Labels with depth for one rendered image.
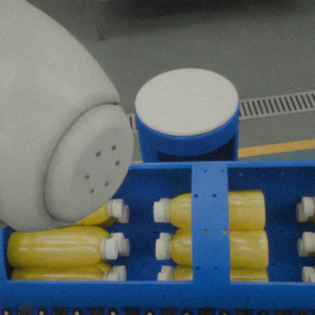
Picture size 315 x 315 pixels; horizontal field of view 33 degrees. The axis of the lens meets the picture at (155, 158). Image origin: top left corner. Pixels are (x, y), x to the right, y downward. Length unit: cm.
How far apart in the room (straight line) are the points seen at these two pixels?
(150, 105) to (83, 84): 118
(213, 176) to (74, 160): 74
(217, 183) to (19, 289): 41
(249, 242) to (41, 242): 39
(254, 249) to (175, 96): 61
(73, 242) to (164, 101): 57
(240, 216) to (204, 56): 249
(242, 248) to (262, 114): 204
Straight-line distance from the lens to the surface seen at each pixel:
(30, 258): 106
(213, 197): 95
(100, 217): 110
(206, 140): 138
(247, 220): 100
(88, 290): 101
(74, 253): 103
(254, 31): 365
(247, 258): 100
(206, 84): 151
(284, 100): 309
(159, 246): 102
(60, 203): 27
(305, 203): 109
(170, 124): 139
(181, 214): 100
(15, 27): 30
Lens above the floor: 196
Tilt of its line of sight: 45 degrees down
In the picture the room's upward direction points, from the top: 8 degrees counter-clockwise
